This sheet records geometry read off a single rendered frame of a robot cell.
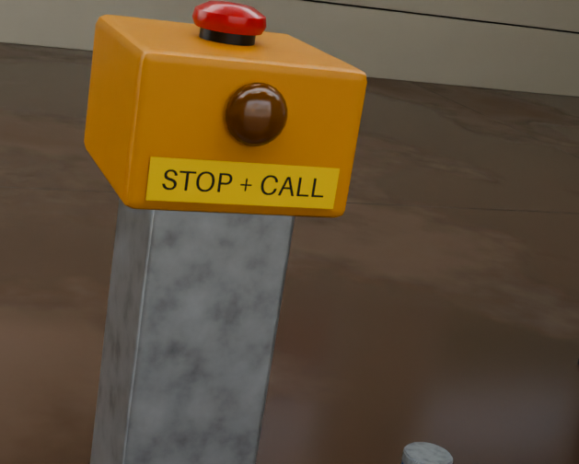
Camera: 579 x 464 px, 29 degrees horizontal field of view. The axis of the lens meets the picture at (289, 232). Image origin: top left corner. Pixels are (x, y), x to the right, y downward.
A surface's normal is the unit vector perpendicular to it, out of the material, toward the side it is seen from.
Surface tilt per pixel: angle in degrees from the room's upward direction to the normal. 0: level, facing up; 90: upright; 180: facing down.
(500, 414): 0
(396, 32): 90
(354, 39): 90
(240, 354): 90
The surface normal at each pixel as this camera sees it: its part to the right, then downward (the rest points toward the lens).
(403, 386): 0.15, -0.95
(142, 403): 0.34, 0.32
